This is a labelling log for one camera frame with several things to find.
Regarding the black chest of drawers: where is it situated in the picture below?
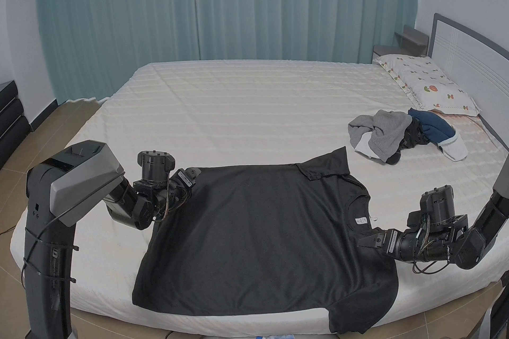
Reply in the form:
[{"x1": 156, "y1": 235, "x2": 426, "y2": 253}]
[{"x1": 0, "y1": 80, "x2": 31, "y2": 169}]

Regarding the grey bedside table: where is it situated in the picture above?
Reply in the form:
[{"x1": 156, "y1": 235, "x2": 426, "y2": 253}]
[{"x1": 372, "y1": 25, "x2": 429, "y2": 60}]

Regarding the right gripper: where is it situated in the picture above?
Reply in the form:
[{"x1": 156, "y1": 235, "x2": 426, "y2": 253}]
[{"x1": 357, "y1": 228, "x2": 451, "y2": 263}]

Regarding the bed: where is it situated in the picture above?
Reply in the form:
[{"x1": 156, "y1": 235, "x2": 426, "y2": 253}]
[{"x1": 10, "y1": 13, "x2": 509, "y2": 330}]

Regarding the pile of clothes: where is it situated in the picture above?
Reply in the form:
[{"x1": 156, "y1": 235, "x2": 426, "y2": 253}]
[{"x1": 348, "y1": 109, "x2": 468, "y2": 165}]

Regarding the white printed pillow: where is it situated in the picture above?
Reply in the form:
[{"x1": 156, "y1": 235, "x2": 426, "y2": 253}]
[{"x1": 376, "y1": 54, "x2": 480, "y2": 117}]

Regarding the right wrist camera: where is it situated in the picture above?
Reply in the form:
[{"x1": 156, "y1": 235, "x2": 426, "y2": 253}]
[{"x1": 406, "y1": 210, "x2": 428, "y2": 229}]

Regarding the black polo shirt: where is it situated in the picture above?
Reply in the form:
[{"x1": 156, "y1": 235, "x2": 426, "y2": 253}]
[{"x1": 131, "y1": 146, "x2": 399, "y2": 335}]

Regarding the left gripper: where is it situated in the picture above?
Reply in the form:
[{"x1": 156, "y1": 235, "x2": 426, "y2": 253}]
[{"x1": 158, "y1": 167, "x2": 201, "y2": 213}]

